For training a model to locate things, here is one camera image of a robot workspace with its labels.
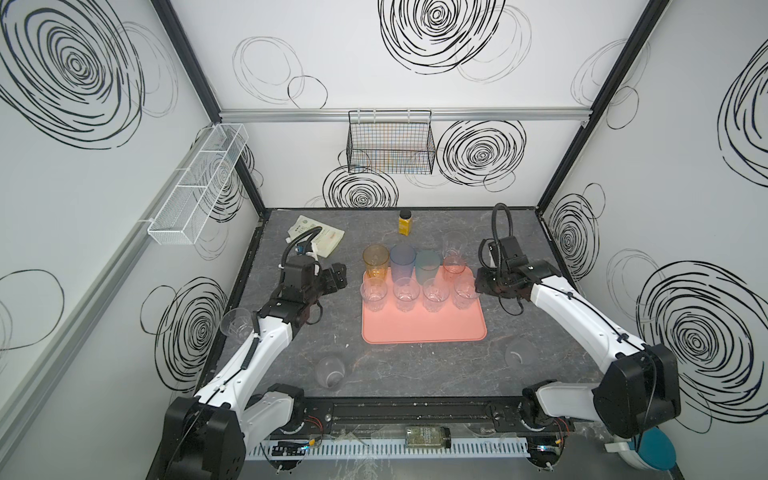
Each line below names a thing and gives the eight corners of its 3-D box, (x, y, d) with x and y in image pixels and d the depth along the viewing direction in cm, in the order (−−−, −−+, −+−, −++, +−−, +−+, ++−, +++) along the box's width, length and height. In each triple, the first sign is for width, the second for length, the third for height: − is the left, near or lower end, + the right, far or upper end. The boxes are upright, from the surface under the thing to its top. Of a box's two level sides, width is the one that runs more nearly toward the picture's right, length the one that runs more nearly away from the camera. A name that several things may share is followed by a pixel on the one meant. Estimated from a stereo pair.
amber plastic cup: (365, 287, 100) (361, 263, 89) (366, 269, 105) (363, 244, 93) (389, 287, 100) (389, 263, 89) (389, 269, 105) (389, 244, 93)
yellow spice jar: (402, 238, 114) (403, 219, 106) (397, 231, 116) (397, 212, 108) (411, 234, 115) (412, 215, 107) (405, 227, 117) (406, 208, 109)
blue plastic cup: (390, 286, 100) (390, 262, 89) (390, 268, 105) (390, 243, 94) (414, 286, 100) (417, 262, 89) (412, 268, 105) (415, 243, 94)
